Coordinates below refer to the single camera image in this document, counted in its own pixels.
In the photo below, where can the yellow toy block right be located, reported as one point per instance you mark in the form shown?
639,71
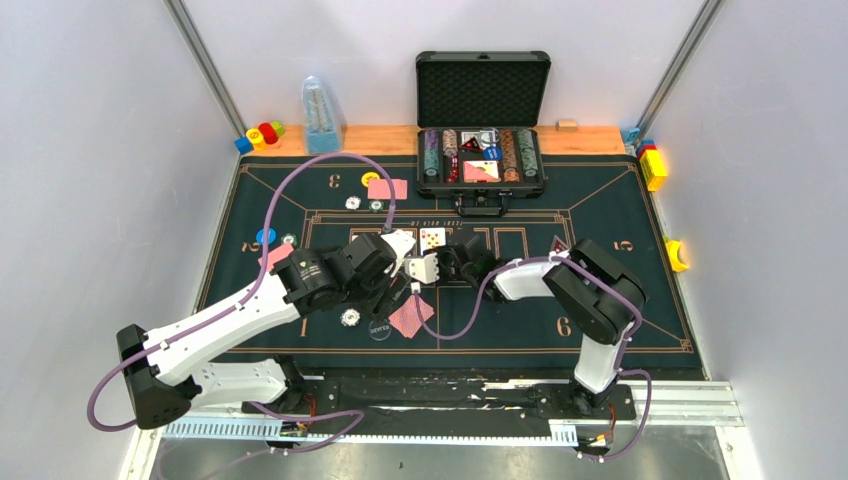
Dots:
652,165

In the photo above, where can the playing card deck in case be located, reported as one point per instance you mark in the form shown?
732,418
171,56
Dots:
481,171

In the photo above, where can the small wooden block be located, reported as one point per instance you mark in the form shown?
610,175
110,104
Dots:
566,125

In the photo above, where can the black poker chip case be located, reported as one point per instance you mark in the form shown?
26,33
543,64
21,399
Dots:
478,94

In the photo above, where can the yellow toy cylinder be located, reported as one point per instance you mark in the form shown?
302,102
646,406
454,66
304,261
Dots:
256,139

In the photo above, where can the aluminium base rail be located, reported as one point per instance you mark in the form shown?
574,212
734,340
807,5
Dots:
532,416

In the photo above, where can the green toy block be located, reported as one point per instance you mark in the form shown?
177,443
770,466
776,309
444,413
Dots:
278,128

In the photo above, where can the green poker table mat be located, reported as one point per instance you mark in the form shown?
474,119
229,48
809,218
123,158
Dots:
597,197

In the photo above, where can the orange chip row in case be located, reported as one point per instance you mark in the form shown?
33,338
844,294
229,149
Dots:
509,158

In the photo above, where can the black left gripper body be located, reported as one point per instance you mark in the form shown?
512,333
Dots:
392,291

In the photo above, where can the yellow curved toy piece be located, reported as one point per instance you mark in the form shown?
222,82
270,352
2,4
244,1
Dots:
674,249

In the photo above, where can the clear dealer button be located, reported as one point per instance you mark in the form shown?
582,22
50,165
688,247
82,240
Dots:
379,330

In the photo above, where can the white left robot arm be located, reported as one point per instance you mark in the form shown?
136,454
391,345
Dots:
173,369

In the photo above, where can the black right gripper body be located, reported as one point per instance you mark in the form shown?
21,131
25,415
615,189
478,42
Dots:
450,268

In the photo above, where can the yellow big blind button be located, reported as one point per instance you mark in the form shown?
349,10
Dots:
368,177

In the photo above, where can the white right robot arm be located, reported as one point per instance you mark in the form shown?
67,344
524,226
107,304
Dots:
598,293

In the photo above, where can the pink-white chip row in case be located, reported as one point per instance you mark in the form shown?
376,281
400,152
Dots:
449,142

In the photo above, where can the blue button in case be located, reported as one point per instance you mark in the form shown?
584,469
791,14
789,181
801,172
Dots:
492,153

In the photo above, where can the blue small blind button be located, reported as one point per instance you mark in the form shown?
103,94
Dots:
266,236

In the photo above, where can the white-blue poker chip stack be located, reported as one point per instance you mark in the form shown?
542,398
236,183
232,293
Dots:
350,318

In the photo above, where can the red toy cylinder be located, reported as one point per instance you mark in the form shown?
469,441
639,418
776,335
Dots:
268,133

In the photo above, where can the purple-green chip row in case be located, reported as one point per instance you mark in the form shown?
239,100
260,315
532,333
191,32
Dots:
431,153

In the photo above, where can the red-backed card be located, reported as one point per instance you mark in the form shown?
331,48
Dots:
406,319
382,189

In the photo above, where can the red triangular all-in marker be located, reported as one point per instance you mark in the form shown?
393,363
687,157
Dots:
558,245

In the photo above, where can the blue toy cube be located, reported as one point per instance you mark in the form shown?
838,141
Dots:
244,145

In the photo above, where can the red-backed cards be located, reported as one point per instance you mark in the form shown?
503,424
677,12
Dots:
278,254

